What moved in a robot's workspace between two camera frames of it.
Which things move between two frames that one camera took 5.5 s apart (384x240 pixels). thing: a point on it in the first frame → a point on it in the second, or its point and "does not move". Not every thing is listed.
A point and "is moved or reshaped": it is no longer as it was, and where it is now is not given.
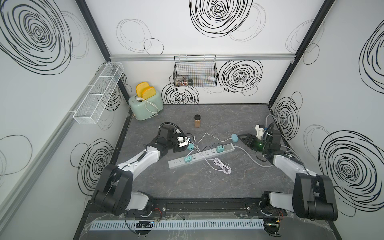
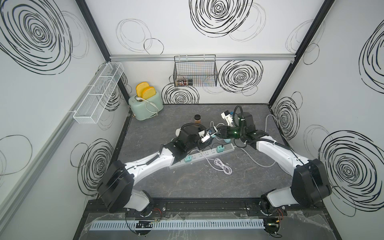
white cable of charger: (222, 141) is moved or reshaped
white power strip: (180, 162) does not move
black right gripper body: (258, 144) → (233, 132)
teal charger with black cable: (220, 149) does not move
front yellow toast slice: (148, 92) does not move
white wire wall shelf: (93, 105) does not move
